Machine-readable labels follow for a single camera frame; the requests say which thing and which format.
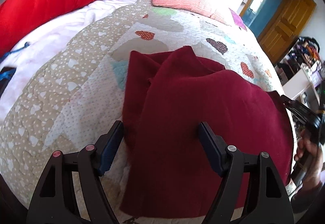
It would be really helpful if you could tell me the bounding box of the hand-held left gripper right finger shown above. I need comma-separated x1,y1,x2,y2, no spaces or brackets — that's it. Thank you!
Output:
198,122,295,224

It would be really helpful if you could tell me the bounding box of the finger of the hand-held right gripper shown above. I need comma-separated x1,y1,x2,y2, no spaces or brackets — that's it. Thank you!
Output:
280,95,320,130

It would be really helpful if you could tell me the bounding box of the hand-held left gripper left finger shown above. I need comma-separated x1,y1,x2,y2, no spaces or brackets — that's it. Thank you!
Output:
26,120,125,224

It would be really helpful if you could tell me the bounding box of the dark red sweater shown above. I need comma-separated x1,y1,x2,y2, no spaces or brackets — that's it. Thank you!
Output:
119,46,295,217

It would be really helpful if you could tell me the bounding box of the person's right hand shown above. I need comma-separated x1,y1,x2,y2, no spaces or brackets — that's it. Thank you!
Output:
294,136,325,188

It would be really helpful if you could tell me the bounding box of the white desk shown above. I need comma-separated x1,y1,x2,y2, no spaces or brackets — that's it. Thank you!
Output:
282,67,323,110

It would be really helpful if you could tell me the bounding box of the cluttered white shelf unit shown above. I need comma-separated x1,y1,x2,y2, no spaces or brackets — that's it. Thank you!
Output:
275,36,325,87

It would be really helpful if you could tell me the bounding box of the patchwork heart bedspread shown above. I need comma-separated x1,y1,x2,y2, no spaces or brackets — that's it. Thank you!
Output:
0,0,297,224

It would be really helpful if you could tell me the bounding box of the wooden door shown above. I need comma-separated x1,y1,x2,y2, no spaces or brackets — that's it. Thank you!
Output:
258,0,316,65

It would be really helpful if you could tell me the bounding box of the purple pillow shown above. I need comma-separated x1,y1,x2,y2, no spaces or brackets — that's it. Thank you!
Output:
230,8,248,32

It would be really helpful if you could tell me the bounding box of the white fluffy blanket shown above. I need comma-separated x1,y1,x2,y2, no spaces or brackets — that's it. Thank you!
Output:
0,0,153,113

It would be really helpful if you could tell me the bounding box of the wooden door frame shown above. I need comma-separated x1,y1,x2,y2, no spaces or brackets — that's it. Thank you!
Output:
239,0,292,38

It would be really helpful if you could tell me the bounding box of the blue lanyard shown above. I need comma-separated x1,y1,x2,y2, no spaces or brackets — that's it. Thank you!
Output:
0,41,32,80

